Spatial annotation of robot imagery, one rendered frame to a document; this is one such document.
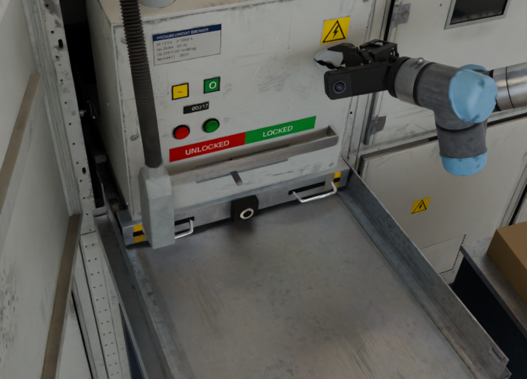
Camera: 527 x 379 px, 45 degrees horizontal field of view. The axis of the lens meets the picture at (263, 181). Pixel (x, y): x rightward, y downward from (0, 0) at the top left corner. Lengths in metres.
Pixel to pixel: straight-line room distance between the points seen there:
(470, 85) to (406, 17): 0.50
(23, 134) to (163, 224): 0.33
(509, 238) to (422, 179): 0.43
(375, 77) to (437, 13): 0.46
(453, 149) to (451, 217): 1.04
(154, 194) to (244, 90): 0.26
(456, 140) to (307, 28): 0.34
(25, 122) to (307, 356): 0.65
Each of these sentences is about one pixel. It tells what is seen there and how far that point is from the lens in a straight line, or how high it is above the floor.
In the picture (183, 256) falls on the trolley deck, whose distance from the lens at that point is 1.37.
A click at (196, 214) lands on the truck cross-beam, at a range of 1.38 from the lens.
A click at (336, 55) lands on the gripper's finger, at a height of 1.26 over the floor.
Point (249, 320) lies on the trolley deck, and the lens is 1.27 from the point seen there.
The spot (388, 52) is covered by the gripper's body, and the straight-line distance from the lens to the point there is 1.16.
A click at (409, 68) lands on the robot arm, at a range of 1.07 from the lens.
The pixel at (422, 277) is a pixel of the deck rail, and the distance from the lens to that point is 1.37.
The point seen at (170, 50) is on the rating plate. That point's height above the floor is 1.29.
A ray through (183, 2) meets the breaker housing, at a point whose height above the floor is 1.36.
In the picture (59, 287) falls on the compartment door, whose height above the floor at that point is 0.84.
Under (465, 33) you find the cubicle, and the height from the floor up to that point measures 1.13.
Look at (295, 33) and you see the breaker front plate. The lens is 1.18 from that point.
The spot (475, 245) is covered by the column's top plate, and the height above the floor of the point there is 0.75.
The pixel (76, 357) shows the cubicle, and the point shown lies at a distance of 1.82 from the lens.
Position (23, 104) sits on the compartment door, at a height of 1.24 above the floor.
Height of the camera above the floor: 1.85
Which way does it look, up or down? 42 degrees down
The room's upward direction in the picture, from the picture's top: 4 degrees clockwise
